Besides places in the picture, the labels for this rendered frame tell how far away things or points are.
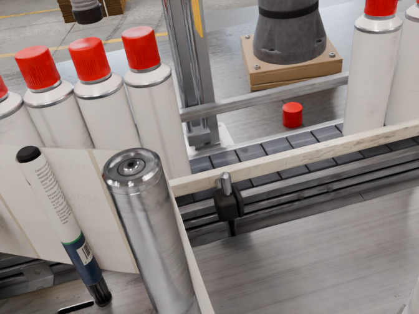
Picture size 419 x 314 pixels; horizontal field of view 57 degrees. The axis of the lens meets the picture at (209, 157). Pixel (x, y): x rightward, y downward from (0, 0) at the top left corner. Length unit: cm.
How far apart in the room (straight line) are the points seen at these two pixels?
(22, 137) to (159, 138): 14
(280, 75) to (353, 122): 28
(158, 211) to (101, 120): 19
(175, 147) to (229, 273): 15
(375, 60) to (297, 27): 31
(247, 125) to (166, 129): 28
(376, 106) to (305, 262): 22
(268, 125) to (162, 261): 44
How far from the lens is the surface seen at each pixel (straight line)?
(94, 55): 40
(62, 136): 43
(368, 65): 50
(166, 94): 41
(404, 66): 54
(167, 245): 28
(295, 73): 79
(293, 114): 66
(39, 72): 41
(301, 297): 39
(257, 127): 68
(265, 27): 80
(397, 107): 57
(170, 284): 31
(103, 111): 41
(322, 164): 52
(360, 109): 53
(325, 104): 74
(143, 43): 39
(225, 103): 50
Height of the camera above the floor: 121
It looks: 38 degrees down
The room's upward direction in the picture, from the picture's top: 9 degrees counter-clockwise
